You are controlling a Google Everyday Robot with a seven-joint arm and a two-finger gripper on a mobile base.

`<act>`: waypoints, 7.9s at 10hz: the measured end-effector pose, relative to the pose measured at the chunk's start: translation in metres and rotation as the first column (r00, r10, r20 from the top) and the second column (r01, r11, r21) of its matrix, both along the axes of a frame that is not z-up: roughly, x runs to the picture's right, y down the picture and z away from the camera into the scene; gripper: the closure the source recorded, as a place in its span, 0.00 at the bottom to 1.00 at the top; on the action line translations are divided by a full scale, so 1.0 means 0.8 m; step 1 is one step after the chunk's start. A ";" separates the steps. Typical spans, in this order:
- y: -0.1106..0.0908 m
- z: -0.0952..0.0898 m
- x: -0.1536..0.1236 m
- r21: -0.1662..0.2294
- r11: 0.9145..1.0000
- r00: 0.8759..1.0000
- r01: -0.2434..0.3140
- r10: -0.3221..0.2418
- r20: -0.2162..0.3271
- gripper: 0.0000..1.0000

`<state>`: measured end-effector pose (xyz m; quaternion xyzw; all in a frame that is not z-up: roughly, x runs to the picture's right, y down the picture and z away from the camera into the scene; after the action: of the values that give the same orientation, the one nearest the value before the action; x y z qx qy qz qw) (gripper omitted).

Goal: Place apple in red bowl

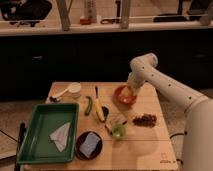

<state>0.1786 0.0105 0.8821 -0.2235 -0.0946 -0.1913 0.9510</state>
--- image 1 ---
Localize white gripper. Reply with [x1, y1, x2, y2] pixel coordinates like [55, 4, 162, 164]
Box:
[121, 75, 144, 97]

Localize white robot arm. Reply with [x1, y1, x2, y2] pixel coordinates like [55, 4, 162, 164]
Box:
[127, 53, 213, 171]

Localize red bowl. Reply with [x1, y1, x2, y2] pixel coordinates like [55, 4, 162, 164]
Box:
[114, 85, 137, 107]

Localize bunch of dark grapes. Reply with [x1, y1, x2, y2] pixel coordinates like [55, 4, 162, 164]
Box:
[133, 114, 157, 127]

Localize yellow banana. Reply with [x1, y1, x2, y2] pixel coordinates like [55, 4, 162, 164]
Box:
[95, 86, 105, 122]

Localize green cup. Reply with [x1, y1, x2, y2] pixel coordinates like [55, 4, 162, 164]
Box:
[112, 124, 126, 140]

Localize green cucumber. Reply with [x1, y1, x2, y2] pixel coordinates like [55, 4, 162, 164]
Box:
[84, 96, 93, 116]

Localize white cup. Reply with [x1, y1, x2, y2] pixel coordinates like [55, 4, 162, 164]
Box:
[68, 82, 82, 98]

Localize grey sponge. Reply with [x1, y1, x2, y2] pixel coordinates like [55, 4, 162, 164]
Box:
[79, 132, 100, 158]

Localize black round plate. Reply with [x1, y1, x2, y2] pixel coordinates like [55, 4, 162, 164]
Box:
[75, 131, 103, 160]

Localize red object on floor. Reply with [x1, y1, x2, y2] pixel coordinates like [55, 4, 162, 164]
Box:
[79, 16, 91, 25]

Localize white folded cloth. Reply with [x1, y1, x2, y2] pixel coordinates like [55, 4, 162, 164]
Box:
[49, 122, 71, 152]

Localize green plastic tray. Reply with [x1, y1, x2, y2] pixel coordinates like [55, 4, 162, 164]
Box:
[17, 103, 79, 164]

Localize black office chair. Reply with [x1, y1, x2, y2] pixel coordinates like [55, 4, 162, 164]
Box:
[0, 0, 52, 27]

